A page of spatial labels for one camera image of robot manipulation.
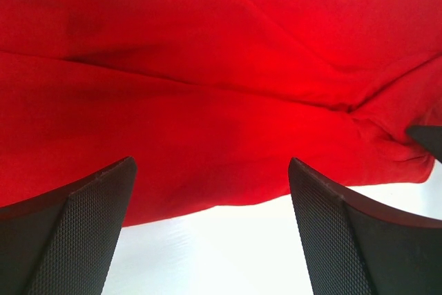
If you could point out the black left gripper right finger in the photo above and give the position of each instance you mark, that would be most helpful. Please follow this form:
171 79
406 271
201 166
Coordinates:
356 245

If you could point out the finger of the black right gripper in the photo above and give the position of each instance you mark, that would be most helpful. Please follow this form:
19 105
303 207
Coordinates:
429 137

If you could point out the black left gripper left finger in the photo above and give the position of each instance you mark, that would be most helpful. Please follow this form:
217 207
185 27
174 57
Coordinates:
63 241

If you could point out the red t shirt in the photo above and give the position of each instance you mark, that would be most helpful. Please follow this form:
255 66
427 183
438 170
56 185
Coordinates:
214 97

